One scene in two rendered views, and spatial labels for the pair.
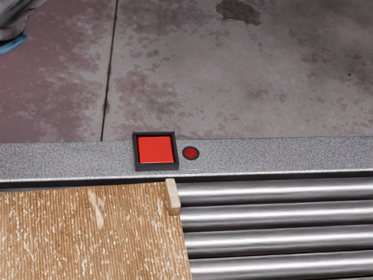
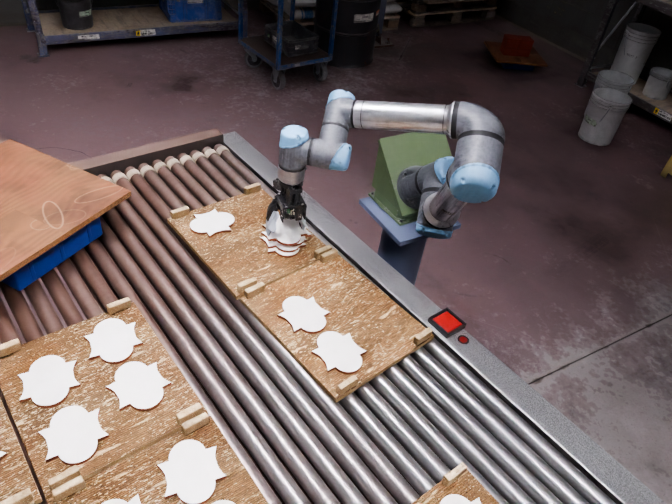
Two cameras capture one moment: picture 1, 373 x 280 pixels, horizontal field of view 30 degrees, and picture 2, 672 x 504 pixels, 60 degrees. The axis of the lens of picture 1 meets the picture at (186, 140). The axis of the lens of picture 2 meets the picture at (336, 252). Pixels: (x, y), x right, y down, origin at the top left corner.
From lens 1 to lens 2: 0.85 m
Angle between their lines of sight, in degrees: 44
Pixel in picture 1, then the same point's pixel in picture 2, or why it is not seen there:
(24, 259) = (339, 299)
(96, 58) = (564, 354)
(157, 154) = (445, 323)
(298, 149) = (522, 391)
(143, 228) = (395, 335)
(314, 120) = not seen: outside the picture
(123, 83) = (564, 379)
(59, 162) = (402, 290)
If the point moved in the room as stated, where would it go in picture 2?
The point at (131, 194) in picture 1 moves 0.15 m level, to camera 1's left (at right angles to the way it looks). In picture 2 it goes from (410, 322) to (386, 285)
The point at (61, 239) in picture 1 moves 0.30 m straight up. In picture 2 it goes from (360, 307) to (377, 221)
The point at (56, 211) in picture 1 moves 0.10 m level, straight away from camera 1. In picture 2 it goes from (372, 298) to (398, 285)
